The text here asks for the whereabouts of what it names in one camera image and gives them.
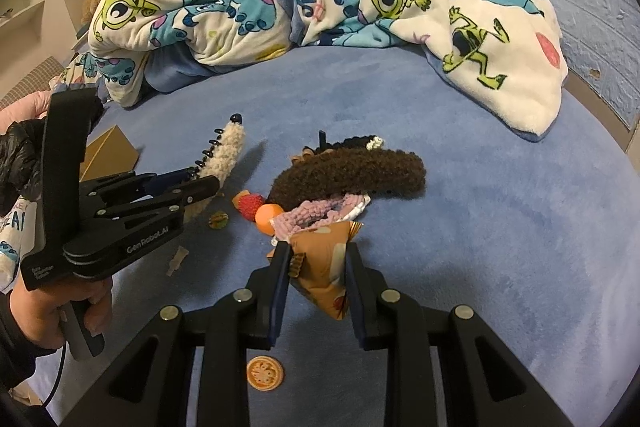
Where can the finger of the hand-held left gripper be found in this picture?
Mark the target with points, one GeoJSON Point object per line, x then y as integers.
{"type": "Point", "coordinates": [185, 196]}
{"type": "Point", "coordinates": [150, 182]}

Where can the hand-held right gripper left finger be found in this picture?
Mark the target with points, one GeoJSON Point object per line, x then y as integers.
{"type": "Point", "coordinates": [280, 289]}

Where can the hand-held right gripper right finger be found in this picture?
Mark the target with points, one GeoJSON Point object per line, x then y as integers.
{"type": "Point", "coordinates": [356, 294]}

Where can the brown triangular snack packet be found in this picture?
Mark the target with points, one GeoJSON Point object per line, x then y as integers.
{"type": "Point", "coordinates": [322, 264]}

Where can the brown cardboard box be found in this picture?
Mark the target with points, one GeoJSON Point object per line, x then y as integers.
{"type": "Point", "coordinates": [107, 154]}

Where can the white fuzzy hair claw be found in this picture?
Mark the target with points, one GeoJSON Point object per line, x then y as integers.
{"type": "Point", "coordinates": [225, 152]}

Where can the person's left forearm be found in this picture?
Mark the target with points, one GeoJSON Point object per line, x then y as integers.
{"type": "Point", "coordinates": [20, 352]}

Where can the person's left hand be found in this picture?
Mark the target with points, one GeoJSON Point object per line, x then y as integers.
{"type": "Point", "coordinates": [40, 317]}

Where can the black puffy jacket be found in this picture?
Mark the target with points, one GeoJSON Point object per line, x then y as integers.
{"type": "Point", "coordinates": [17, 162]}

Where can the small clear plastic bottle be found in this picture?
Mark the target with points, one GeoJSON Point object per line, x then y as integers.
{"type": "Point", "coordinates": [177, 259]}

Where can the red knitted ball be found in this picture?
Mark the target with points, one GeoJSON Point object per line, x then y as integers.
{"type": "Point", "coordinates": [250, 206]}

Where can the orange peach toy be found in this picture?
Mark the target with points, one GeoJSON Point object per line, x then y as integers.
{"type": "Point", "coordinates": [269, 217]}

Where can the pink ruffled scrunchie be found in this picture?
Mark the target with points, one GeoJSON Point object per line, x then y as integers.
{"type": "Point", "coordinates": [310, 217]}

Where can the orange round lid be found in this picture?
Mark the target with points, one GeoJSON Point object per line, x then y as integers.
{"type": "Point", "coordinates": [265, 373]}

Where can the pink cloth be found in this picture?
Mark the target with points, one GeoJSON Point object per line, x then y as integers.
{"type": "Point", "coordinates": [25, 106]}

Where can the blue plush bed sheet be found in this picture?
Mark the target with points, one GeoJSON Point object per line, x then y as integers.
{"type": "Point", "coordinates": [450, 232]}

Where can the brown fuzzy hair claw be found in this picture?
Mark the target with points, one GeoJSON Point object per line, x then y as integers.
{"type": "Point", "coordinates": [350, 174]}

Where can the white wall shelf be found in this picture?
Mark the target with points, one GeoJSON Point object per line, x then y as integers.
{"type": "Point", "coordinates": [22, 7]}

